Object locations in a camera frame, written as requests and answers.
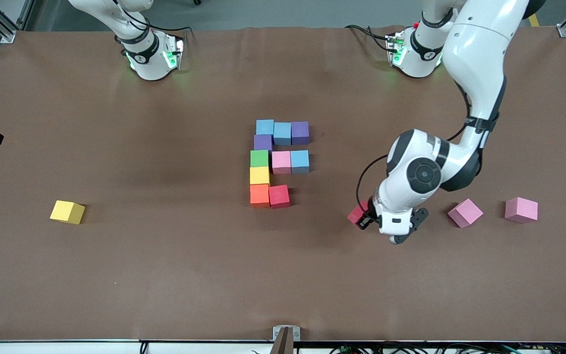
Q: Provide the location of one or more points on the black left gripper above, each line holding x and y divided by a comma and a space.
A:
370, 213

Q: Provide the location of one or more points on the red foam block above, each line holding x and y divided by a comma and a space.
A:
279, 196
355, 214

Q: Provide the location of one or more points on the blue foam block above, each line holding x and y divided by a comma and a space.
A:
282, 133
265, 127
299, 161

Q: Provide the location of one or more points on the pink foam block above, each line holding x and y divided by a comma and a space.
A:
521, 210
465, 213
281, 162

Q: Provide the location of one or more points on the purple foam block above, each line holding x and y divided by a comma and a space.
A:
300, 132
263, 142

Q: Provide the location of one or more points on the orange foam block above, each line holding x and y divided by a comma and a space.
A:
259, 195

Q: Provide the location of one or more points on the yellow foam block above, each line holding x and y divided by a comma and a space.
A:
67, 212
259, 175

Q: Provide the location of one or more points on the green foam block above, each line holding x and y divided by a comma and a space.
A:
259, 158

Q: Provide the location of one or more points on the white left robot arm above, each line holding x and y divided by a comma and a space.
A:
479, 59

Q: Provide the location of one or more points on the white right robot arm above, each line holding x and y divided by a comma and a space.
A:
148, 64

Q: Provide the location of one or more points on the metal table edge bracket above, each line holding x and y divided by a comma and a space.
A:
286, 337

